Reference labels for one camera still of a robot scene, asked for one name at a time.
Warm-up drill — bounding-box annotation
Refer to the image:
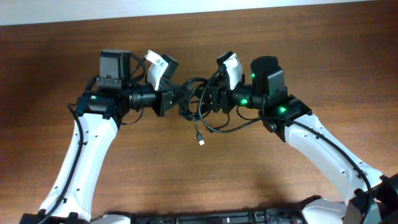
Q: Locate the black usb cable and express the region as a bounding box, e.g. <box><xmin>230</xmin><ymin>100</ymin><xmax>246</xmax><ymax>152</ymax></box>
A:
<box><xmin>177</xmin><ymin>77</ymin><xmax>224</xmax><ymax>146</ymax></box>

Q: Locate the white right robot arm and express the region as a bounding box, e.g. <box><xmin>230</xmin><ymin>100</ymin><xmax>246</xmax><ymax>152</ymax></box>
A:
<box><xmin>205</xmin><ymin>52</ymin><xmax>397</xmax><ymax>223</ymax></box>

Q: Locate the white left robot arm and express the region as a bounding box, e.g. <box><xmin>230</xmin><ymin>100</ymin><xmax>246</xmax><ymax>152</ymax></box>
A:
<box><xmin>21</xmin><ymin>50</ymin><xmax>178</xmax><ymax>223</ymax></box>

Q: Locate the black right camera cable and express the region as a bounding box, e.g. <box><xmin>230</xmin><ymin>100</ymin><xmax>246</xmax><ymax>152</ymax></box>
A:
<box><xmin>197</xmin><ymin>67</ymin><xmax>265</xmax><ymax>134</ymax></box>

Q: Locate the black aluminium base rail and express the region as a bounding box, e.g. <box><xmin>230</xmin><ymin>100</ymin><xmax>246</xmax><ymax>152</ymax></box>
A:
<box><xmin>20</xmin><ymin>195</ymin><xmax>346</xmax><ymax>224</ymax></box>

